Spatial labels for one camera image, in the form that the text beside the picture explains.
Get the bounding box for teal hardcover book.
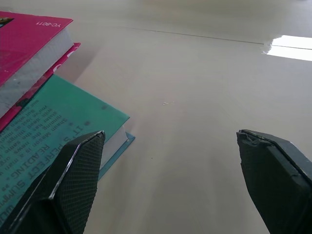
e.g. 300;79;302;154
0;74;136;226

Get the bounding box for pink hardcover book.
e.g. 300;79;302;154
0;11;81;134

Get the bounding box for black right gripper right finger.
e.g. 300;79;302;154
235;129;312;234

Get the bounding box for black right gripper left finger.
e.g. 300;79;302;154
0;130;106;234

